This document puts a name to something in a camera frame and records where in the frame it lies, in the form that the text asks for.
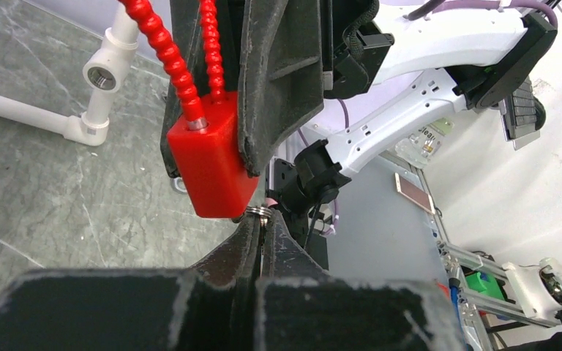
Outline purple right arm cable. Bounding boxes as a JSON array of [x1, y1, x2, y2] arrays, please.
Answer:
[[295, 0, 559, 238]]

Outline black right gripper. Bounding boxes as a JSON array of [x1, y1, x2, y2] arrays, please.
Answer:
[[238, 1, 394, 177]]

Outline pink smartphone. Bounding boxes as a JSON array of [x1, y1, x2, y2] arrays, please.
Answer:
[[394, 173, 435, 215]]

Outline silver padlock keys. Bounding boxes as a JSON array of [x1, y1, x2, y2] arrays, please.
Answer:
[[245, 205, 272, 227]]

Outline white pvc pipe frame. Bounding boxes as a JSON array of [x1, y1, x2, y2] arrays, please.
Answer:
[[0, 1, 146, 149]]

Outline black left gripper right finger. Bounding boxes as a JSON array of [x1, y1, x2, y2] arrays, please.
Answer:
[[254, 211, 465, 350]]

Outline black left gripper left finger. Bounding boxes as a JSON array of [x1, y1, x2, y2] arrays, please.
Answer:
[[0, 216, 261, 350]]

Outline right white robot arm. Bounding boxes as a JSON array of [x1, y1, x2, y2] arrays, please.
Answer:
[[160, 1, 558, 238]]

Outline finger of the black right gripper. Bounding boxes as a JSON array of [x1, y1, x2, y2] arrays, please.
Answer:
[[160, 1, 203, 178]]

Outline red handled wrench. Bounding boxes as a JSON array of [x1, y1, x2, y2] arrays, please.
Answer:
[[171, 177, 187, 194]]

